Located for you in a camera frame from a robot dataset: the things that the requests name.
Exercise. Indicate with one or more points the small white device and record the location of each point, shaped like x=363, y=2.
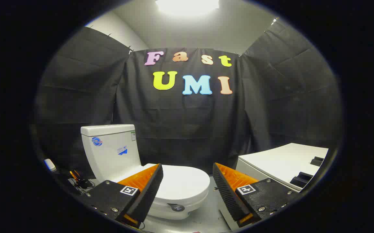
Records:
x=49, y=165

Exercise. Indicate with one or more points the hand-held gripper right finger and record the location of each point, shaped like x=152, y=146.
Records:
x=227, y=194

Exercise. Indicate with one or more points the black backdrop cloth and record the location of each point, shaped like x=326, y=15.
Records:
x=186, y=123

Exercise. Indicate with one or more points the large ceiling light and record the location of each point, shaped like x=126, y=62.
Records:
x=186, y=5

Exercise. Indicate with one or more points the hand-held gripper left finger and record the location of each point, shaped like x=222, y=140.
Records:
x=148, y=194

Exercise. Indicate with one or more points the small ceiling light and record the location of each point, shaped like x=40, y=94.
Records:
x=274, y=21

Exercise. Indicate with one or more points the white toilet lid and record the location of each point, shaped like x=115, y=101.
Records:
x=183, y=184

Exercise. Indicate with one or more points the white ridged panel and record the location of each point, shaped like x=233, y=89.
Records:
x=280, y=161

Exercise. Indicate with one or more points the white toilet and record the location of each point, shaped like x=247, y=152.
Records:
x=109, y=155

